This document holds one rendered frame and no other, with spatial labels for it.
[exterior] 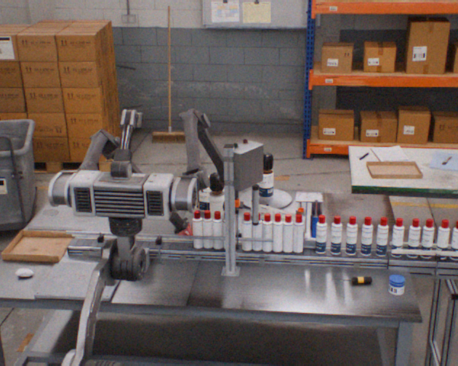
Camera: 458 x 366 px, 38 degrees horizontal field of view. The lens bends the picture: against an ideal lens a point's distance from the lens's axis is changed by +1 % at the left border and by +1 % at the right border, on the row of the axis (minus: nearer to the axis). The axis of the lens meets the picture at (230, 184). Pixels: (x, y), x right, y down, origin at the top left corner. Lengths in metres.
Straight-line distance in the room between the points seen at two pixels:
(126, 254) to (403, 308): 1.27
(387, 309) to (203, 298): 0.84
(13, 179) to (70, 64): 1.55
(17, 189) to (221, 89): 3.14
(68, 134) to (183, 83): 1.72
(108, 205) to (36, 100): 4.08
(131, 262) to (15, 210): 2.84
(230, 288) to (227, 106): 4.76
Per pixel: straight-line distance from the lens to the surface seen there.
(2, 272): 3.51
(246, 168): 3.03
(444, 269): 3.42
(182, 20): 7.59
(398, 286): 3.17
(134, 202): 2.60
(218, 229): 3.33
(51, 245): 3.67
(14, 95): 6.69
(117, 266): 2.75
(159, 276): 3.28
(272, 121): 7.72
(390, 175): 4.50
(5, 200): 5.45
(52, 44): 6.45
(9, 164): 5.31
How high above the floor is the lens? 2.54
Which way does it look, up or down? 24 degrees down
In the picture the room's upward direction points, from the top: 1 degrees counter-clockwise
